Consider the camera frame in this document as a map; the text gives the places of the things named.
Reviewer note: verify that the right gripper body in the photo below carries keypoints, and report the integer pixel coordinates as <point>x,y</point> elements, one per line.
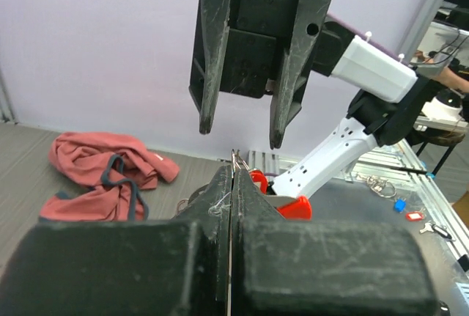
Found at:
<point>259,30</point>

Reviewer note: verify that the keyring with red tag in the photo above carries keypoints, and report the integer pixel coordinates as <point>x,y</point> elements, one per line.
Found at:
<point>289,202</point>

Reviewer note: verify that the person at desk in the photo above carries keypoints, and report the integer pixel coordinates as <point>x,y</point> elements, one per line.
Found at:
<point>457,81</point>

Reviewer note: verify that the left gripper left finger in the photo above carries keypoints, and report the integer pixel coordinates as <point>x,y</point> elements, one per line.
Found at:
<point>159,267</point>

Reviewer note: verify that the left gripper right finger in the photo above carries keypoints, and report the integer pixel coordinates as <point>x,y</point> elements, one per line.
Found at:
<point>296,267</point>

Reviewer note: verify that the spare keys on bench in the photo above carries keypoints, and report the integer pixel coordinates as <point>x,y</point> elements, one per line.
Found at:
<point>386,190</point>

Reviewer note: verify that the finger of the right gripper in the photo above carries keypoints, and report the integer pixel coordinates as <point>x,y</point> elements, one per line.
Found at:
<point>295,67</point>
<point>209,49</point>

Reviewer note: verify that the crumpled red shirt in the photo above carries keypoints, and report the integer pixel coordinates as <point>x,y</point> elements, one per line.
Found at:
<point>113,168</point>

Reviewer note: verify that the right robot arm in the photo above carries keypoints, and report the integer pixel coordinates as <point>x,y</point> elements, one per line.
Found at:
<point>389,100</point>

